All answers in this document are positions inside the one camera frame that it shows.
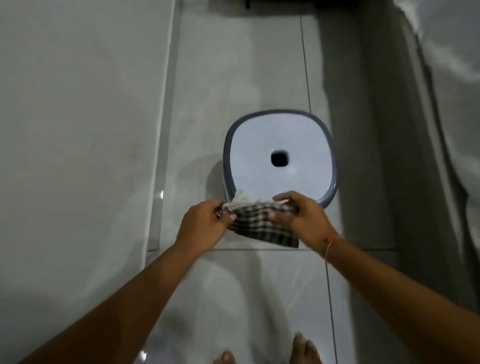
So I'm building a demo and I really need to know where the person's left hand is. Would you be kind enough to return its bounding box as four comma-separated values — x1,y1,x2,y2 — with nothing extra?
175,199,238,254

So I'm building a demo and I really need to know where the person's right hand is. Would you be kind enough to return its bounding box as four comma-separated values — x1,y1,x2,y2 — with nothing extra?
268,191,340,259

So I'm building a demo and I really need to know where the checkered cloth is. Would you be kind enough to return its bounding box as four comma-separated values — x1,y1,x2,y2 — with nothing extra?
221,190,300,249

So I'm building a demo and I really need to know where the person's right forearm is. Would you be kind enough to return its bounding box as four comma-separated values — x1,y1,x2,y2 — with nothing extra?
323,235,480,364

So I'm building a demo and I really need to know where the person's left forearm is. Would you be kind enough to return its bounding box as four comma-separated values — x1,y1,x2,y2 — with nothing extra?
17,240,205,364

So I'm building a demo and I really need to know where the white plastic stool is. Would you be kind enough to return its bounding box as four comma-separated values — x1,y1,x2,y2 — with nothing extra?
223,109,339,209

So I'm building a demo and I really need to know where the person's right foot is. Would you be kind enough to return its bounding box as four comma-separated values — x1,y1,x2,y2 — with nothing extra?
292,331,323,364

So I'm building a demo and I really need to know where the person's foot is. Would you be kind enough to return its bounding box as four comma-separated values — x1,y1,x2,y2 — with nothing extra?
213,350,238,364
292,331,323,364

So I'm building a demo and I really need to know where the person's left foot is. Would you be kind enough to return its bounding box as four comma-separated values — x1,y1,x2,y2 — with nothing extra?
213,350,238,364

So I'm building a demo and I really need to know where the white bed sheet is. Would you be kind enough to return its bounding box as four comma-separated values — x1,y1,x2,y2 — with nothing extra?
394,0,480,263

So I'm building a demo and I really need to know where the red string bracelet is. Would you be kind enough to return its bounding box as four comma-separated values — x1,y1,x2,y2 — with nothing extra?
324,235,340,263

